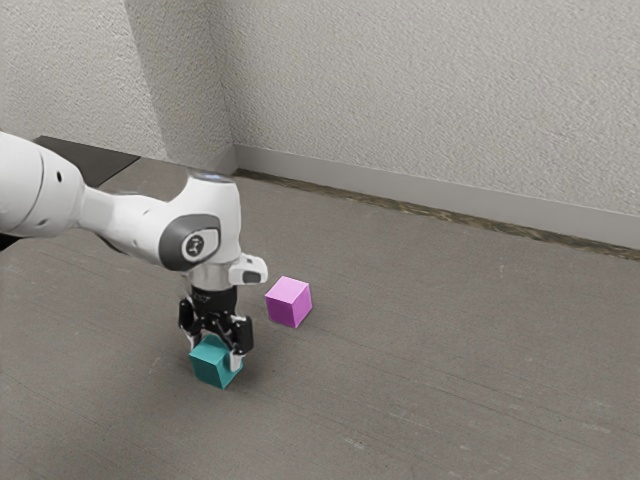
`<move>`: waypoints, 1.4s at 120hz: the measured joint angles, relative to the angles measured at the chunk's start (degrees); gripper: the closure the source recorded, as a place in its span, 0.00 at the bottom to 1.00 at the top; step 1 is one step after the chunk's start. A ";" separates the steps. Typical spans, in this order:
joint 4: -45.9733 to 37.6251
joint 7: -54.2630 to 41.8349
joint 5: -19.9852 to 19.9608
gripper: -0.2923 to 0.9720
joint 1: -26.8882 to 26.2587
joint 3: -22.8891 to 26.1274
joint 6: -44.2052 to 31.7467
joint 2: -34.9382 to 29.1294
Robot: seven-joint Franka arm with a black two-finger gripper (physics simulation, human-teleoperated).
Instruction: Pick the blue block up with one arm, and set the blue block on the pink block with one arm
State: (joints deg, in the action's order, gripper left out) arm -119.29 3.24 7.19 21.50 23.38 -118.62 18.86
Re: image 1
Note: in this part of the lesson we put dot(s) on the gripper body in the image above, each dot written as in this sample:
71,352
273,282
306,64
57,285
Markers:
215,301

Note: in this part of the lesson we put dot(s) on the teal block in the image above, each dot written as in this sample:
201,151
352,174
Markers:
212,364

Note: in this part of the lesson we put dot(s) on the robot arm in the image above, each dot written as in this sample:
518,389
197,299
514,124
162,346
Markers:
115,215

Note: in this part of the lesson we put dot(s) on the pink block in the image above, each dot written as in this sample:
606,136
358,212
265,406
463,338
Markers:
287,301

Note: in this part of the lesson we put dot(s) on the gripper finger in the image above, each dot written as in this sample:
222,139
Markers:
188,322
239,336

